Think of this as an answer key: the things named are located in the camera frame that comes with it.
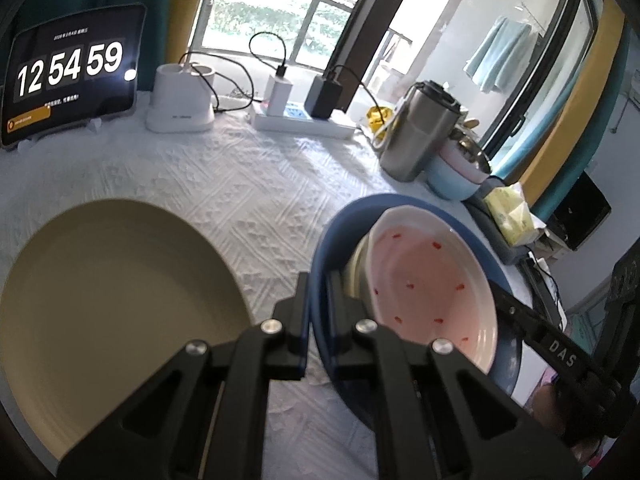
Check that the white power strip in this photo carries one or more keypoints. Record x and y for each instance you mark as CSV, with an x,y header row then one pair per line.
x,y
300,122

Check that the white tablet stand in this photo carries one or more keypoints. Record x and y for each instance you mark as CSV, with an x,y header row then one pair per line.
x,y
95,125

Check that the balcony railing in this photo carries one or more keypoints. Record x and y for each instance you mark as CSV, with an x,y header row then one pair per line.
x,y
310,0

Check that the stainless steel tumbler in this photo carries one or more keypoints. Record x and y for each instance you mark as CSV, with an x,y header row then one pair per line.
x,y
415,135

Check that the white bowl pink inside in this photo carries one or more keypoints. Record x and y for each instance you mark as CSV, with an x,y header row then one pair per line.
x,y
430,280

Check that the black monitor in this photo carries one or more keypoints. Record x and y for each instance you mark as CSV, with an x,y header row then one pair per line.
x,y
582,210

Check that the light blue bowl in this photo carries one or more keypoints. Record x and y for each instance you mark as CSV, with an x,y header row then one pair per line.
x,y
450,182

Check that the black tablet clock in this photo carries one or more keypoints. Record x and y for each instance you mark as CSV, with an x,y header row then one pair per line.
x,y
70,75

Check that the black charger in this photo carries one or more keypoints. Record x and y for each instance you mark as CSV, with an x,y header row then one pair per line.
x,y
324,97

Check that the yellow packet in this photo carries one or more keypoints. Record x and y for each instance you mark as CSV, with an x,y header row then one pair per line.
x,y
380,119

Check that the white desk lamp base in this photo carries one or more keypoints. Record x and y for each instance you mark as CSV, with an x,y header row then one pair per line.
x,y
182,105

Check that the cream bowl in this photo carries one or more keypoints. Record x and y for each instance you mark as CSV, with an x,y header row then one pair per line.
x,y
356,270

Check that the white charger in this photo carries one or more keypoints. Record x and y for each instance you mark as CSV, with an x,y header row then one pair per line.
x,y
280,95

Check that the person's right hand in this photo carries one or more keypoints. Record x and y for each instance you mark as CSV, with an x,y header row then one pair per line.
x,y
547,407

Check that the cream plate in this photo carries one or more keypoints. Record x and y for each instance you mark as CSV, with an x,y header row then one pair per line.
x,y
115,320

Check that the light blue hanging towel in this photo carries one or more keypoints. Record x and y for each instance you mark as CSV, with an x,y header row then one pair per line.
x,y
500,55

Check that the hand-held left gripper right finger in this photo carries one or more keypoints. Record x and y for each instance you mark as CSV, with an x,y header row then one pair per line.
x,y
337,320

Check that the stainless steel bowl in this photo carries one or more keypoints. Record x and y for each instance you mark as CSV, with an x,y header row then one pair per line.
x,y
475,152

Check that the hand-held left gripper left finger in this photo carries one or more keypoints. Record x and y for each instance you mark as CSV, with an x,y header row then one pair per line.
x,y
299,340

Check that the yellow curtain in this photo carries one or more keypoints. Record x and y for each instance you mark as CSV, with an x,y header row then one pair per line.
x,y
580,110
192,20

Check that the yellow tissue pack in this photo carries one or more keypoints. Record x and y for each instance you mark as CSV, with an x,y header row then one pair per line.
x,y
510,210

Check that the large deep blue bowl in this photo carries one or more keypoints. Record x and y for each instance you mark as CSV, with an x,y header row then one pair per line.
x,y
350,395

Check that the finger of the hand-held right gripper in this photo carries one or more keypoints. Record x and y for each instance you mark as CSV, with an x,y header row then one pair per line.
x,y
550,342

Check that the black sliding door frame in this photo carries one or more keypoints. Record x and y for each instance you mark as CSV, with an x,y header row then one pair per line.
x,y
380,35

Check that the pale pink bowl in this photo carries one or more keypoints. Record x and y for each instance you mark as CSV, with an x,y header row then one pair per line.
x,y
462,167

